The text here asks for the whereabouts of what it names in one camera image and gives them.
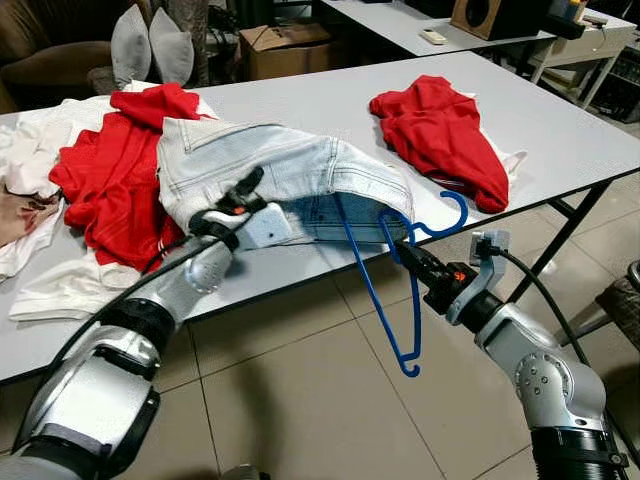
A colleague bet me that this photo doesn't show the wooden loudspeaker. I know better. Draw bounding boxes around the wooden loudspeaker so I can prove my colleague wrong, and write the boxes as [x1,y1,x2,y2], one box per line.
[450,0,549,41]

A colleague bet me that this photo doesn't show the red garment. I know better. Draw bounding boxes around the red garment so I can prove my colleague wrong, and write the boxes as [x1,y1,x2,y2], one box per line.
[48,83,216,273]
[368,75,526,214]

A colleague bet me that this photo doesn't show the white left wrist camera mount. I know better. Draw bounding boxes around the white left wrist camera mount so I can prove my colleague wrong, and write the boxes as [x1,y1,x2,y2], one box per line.
[235,203,297,250]

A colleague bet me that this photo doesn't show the grey brown post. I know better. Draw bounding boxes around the grey brown post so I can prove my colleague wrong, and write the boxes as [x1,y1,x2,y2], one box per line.
[180,0,211,86]

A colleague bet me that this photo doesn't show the black storage box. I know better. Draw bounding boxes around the black storage box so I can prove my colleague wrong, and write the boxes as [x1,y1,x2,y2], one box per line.
[545,0,611,41]

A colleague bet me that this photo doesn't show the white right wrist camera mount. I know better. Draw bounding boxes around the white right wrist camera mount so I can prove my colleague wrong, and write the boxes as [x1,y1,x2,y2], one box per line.
[445,230,512,326]

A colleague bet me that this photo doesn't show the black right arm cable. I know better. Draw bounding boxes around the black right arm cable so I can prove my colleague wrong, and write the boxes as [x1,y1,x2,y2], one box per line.
[488,245,640,471]

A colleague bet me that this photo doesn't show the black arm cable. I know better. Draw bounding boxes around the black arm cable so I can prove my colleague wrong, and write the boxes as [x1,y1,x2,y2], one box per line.
[15,235,216,441]
[488,245,640,471]

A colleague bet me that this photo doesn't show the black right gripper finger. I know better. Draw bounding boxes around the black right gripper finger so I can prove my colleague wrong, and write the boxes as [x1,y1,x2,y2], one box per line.
[400,236,441,269]
[394,250,429,289]

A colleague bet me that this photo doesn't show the beige pink garment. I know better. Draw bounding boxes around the beige pink garment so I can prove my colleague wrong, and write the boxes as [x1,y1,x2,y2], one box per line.
[0,185,63,248]

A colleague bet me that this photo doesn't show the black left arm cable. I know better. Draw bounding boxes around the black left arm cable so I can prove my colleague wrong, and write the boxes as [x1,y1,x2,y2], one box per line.
[15,235,216,441]

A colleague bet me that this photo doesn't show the grey cushion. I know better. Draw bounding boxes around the grey cushion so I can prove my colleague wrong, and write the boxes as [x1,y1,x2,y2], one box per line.
[110,3,153,89]
[148,8,196,86]

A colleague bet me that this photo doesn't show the light blue denim jeans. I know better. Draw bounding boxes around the light blue denim jeans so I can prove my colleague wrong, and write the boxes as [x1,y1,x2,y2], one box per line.
[157,117,416,246]

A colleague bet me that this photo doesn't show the white garment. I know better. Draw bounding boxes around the white garment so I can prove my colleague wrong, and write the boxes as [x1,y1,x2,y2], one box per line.
[0,215,151,323]
[0,80,216,201]

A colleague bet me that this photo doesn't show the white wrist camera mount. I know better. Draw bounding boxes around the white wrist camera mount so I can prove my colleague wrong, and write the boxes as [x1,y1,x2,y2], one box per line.
[235,203,297,250]
[445,230,512,326]

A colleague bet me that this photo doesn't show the grey wicker chair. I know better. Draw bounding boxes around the grey wicker chair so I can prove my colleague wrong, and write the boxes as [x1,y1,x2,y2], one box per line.
[598,258,640,349]

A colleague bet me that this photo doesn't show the blue wire hanger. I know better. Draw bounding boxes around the blue wire hanger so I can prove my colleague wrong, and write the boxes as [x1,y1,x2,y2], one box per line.
[333,190,469,379]

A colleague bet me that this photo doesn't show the black audio equipment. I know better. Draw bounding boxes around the black audio equipment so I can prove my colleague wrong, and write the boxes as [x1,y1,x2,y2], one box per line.
[590,45,640,126]

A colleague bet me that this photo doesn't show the black table leg frame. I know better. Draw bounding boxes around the black table leg frame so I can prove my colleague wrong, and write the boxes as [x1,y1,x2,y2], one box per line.
[510,180,616,303]

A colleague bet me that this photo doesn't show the brown cardboard box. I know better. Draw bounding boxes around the brown cardboard box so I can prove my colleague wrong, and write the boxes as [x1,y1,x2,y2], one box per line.
[238,22,336,81]

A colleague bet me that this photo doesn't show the white side table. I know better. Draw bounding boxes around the white side table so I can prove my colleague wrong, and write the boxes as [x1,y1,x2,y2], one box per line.
[520,18,638,111]

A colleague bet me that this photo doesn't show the brown leather armchair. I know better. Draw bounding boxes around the brown leather armchair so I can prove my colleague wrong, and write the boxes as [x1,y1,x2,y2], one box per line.
[0,0,126,113]

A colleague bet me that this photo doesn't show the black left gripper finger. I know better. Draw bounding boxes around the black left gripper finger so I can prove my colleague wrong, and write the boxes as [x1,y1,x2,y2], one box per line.
[228,165,268,206]

